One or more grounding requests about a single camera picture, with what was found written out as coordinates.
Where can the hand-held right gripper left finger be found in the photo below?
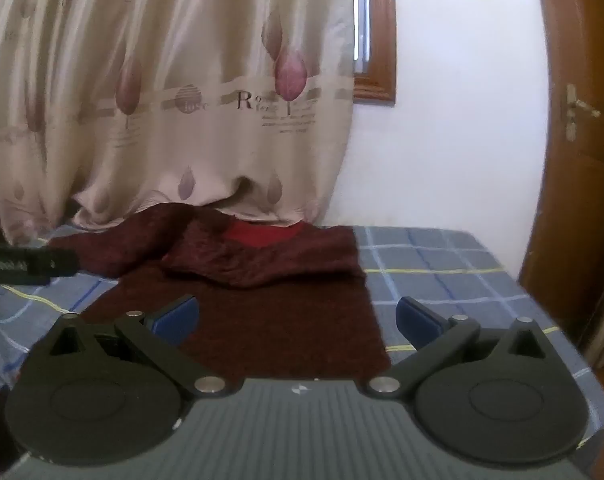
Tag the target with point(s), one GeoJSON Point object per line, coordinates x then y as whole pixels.
{"type": "Point", "coordinates": [174, 317]}

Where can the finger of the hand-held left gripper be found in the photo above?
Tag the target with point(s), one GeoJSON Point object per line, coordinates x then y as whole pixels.
{"type": "Point", "coordinates": [64, 262]}

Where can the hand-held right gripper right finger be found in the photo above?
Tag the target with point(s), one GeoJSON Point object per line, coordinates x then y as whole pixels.
{"type": "Point", "coordinates": [417, 320]}

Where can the dark red towel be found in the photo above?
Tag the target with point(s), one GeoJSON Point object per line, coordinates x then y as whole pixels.
{"type": "Point", "coordinates": [282, 310]}

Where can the blue plaid bed sheet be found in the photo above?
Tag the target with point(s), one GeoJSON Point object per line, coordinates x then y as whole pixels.
{"type": "Point", "coordinates": [432, 270]}

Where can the brown wooden door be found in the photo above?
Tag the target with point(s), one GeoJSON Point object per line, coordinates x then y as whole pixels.
{"type": "Point", "coordinates": [582, 210]}

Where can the beige leaf print curtain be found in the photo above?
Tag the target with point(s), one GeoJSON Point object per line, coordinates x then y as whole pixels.
{"type": "Point", "coordinates": [172, 85]}

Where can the wooden window frame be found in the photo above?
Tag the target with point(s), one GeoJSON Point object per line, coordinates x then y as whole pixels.
{"type": "Point", "coordinates": [382, 35]}

